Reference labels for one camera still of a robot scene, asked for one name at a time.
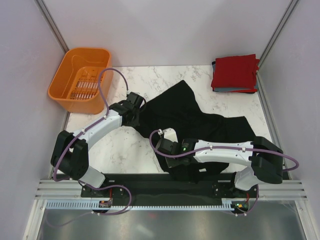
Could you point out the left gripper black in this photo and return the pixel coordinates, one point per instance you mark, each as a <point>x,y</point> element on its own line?
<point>136,122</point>

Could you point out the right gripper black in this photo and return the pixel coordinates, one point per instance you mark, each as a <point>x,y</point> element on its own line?
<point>171,163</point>

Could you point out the orange plastic basket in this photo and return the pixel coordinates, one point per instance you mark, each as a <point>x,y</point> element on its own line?
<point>75,84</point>

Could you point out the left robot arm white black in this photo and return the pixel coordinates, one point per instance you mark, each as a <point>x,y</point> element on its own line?
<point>71,151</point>

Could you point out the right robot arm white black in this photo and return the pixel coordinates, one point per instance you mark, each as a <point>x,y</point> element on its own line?
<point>261,159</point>

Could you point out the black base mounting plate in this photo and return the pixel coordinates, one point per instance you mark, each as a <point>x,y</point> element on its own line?
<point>155,189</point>

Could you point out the folded grey blue t shirt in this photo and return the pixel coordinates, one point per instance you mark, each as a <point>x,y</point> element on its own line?
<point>227,89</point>

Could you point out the folded red t shirt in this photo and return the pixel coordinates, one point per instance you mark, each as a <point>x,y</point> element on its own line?
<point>236,71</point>

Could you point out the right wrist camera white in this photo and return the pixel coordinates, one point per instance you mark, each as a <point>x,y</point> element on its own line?
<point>169,134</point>

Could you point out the white slotted cable duct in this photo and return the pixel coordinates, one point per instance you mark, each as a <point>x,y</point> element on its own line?
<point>73,204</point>

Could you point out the left aluminium frame post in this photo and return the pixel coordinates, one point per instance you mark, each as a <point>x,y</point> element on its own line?
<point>52,25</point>

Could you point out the aluminium frame post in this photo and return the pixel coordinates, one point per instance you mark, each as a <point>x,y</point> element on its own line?
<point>52,25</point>
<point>278,30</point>

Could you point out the right aluminium frame post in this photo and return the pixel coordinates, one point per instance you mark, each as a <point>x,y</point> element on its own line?
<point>278,30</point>

